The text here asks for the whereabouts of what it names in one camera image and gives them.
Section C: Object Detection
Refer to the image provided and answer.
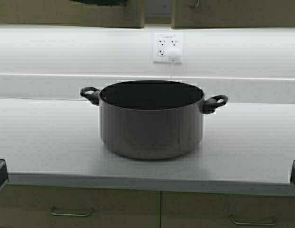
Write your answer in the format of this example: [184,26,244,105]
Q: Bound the grey pot with black handles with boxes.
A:
[80,80,228,160]

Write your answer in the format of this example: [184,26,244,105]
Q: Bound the white power adapter plug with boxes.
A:
[168,49,182,63]

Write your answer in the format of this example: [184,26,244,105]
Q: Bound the lower right wooden drawer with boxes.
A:
[161,192,295,228]

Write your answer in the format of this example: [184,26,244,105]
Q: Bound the wooden drawer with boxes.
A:
[0,185,160,228]
[161,192,295,228]

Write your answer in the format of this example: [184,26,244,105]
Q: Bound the lower left wooden drawer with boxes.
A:
[0,185,160,228]

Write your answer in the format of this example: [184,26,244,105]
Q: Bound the white wall outlet plate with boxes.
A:
[152,32,183,64]

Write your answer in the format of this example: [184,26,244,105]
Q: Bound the left drawer metal handle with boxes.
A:
[49,207,94,218]

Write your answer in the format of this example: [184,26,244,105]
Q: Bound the drawer metal handle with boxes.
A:
[230,215,277,227]
[49,207,94,218]

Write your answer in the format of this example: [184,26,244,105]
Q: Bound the left base metal bracket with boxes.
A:
[0,159,9,191]

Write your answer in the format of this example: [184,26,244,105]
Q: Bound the right drawer metal handle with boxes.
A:
[230,215,277,227]

